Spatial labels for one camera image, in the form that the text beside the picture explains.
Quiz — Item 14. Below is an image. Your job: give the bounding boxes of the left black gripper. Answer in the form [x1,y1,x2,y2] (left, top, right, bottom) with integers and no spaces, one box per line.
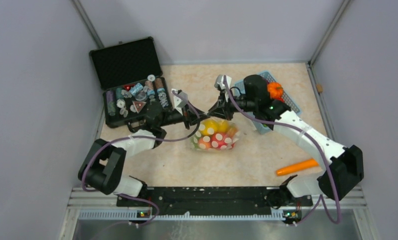
[158,100,210,130]

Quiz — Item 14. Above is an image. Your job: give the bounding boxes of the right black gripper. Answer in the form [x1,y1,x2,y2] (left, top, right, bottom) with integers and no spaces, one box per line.
[208,88,258,122]

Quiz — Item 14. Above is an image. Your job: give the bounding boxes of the small yellow toy lemon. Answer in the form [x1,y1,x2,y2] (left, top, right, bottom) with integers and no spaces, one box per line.
[217,119,231,134]

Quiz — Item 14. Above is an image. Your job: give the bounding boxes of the clear dotted zip bag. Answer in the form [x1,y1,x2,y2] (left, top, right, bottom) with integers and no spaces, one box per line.
[189,117,241,152]

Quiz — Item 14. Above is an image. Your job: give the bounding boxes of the red toy apple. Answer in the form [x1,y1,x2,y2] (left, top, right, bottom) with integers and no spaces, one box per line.
[197,133,235,151]

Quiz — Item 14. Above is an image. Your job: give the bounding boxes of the blue perforated plastic basket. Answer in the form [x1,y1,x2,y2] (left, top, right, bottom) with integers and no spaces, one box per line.
[232,70,302,135]

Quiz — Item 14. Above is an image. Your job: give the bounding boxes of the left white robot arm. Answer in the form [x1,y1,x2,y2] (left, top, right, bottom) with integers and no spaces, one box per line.
[78,90,208,207]

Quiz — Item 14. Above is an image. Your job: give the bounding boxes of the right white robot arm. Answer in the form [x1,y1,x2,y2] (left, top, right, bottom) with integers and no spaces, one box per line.
[208,74,364,206]

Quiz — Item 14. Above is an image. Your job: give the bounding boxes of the orange toy pumpkin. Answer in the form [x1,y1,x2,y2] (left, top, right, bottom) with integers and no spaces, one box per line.
[267,82,284,99]

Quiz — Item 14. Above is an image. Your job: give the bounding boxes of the black poker chip case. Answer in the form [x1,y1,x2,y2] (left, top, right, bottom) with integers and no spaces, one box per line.
[89,36,173,132]

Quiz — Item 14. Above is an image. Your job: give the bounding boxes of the orange toy carrot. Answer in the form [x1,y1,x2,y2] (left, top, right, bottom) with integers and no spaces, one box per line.
[275,158,319,176]

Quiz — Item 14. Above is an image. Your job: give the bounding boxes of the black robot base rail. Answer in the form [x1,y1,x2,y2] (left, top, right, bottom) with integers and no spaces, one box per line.
[116,186,313,216]

